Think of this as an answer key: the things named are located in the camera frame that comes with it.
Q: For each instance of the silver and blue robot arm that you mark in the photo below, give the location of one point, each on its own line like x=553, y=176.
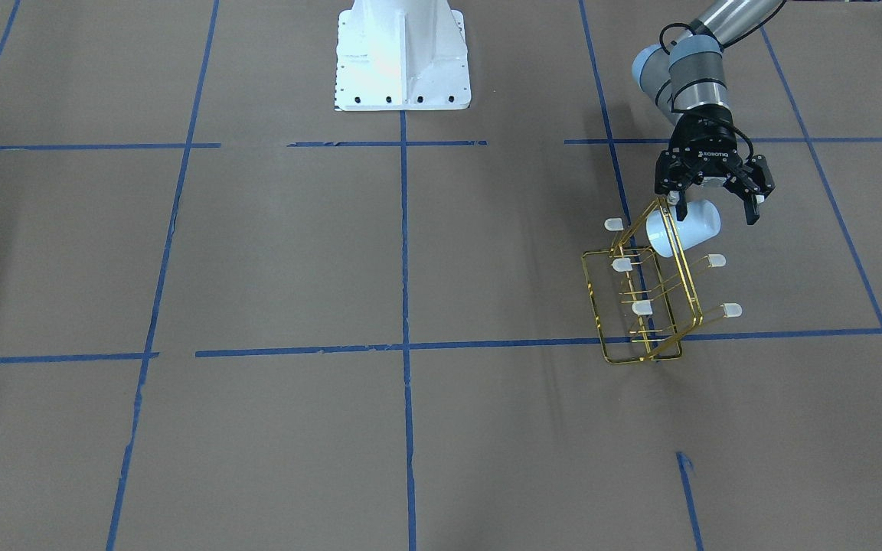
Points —
x=684, y=76

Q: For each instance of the gold wire cup holder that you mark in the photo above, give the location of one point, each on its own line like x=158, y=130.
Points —
x=644, y=306

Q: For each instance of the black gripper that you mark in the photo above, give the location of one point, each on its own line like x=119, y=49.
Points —
x=703, y=139

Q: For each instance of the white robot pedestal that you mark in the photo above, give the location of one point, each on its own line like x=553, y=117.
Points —
x=401, y=56

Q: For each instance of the light blue cup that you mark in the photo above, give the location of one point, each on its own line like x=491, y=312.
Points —
x=702, y=223

